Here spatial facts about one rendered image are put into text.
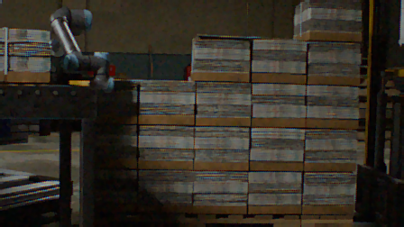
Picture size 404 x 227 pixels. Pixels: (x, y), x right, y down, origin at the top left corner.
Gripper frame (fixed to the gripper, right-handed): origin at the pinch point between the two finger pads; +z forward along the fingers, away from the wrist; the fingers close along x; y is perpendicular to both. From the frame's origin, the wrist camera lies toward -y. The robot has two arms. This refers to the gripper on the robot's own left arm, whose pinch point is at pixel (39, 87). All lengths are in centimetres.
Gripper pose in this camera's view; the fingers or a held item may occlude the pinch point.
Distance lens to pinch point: 270.4
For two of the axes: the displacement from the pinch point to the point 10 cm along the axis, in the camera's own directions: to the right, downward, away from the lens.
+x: 3.9, 0.6, -9.2
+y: 0.3, -10.0, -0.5
